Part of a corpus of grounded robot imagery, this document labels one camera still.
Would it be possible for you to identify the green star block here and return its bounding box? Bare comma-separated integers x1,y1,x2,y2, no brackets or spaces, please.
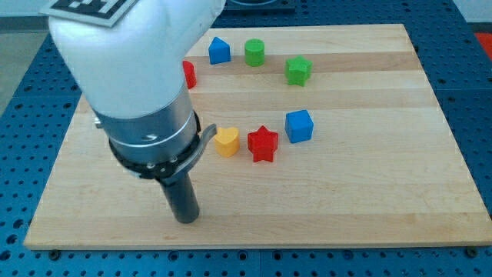
284,55,313,87

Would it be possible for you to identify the blue house-shaped block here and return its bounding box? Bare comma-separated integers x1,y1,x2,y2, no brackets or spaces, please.
208,37,231,65

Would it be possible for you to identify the fiducial marker tag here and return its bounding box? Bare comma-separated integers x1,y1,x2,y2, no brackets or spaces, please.
39,0,137,28

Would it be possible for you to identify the yellow heart block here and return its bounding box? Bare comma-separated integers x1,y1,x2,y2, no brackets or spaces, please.
214,127,240,158

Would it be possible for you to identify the red star block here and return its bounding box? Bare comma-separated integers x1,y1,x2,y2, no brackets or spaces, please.
247,125,279,162

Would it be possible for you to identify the black cylindrical pointer tool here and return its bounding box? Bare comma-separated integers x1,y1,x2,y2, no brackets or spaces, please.
158,173,200,224

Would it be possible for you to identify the wooden board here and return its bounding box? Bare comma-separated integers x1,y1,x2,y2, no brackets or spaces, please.
24,24,491,250

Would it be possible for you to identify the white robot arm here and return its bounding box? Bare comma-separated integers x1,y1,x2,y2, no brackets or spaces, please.
42,0,225,179

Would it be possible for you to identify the blue cube block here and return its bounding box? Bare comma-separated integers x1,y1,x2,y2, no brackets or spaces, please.
284,109,314,143

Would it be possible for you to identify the green cylinder block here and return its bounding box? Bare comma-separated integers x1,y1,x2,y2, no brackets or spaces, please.
244,38,264,67

